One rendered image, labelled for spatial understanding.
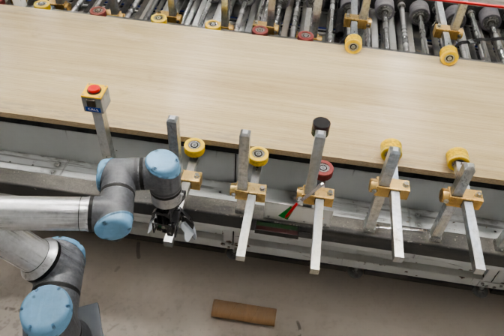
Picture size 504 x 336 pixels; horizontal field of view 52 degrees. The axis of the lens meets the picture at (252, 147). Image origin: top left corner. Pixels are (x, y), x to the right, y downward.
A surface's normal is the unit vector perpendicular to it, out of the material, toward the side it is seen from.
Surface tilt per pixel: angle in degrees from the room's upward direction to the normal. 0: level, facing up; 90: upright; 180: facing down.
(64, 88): 0
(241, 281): 0
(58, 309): 5
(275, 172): 90
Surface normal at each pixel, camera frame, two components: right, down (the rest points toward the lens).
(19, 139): -0.14, 0.70
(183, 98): 0.04, -0.70
